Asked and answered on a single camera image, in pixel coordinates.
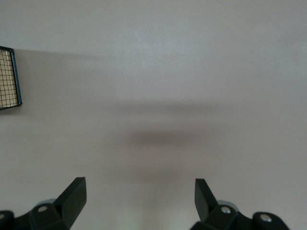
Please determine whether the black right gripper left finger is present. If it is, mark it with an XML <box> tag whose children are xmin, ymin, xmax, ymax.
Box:
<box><xmin>0</xmin><ymin>176</ymin><xmax>87</xmax><ymax>230</ymax></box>

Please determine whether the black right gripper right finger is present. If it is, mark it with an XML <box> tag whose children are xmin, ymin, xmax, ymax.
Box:
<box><xmin>190</xmin><ymin>178</ymin><xmax>291</xmax><ymax>230</ymax></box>

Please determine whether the wooden board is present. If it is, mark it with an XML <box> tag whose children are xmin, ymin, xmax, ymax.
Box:
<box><xmin>0</xmin><ymin>49</ymin><xmax>18</xmax><ymax>108</ymax></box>

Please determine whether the black wire mesh basket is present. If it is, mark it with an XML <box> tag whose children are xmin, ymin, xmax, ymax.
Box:
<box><xmin>0</xmin><ymin>46</ymin><xmax>23</xmax><ymax>111</ymax></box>

